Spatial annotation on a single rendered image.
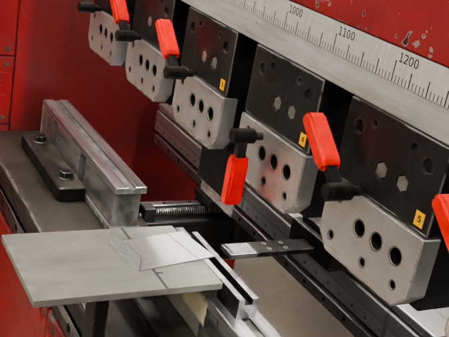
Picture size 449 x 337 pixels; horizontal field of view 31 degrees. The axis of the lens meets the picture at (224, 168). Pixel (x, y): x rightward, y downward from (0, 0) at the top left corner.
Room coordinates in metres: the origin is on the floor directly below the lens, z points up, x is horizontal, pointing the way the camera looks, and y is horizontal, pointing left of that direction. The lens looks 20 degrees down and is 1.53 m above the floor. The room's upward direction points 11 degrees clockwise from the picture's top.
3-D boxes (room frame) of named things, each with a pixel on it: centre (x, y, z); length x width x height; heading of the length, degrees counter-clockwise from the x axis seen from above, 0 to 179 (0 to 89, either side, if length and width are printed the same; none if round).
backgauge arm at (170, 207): (1.65, -0.10, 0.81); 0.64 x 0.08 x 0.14; 121
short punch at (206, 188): (1.07, 0.00, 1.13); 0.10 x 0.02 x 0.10; 31
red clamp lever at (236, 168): (0.90, -0.02, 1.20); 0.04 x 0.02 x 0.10; 121
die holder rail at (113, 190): (1.54, 0.28, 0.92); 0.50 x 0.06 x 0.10; 31
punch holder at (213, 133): (1.09, 0.02, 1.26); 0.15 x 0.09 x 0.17; 31
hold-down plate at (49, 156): (1.55, 0.36, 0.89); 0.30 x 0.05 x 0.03; 31
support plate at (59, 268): (0.99, 0.13, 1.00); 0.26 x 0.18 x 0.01; 121
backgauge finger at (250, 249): (1.14, -0.14, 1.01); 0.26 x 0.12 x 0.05; 121
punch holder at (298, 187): (0.91, -0.08, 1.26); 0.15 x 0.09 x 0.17; 31
